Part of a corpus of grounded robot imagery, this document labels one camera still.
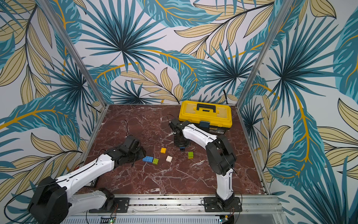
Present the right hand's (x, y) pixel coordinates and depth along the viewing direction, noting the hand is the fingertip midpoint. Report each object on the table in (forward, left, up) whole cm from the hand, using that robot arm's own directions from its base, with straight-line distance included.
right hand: (181, 144), depth 92 cm
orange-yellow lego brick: (-2, +12, -3) cm, 13 cm away
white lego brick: (-9, +8, -2) cm, 12 cm away
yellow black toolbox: (+11, -23, +12) cm, 28 cm away
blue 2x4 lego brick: (-8, +21, -2) cm, 23 cm away
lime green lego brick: (-9, +17, -3) cm, 19 cm away
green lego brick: (-7, -6, -1) cm, 9 cm away
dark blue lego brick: (-2, -1, -2) cm, 3 cm away
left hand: (-8, +23, +3) cm, 25 cm away
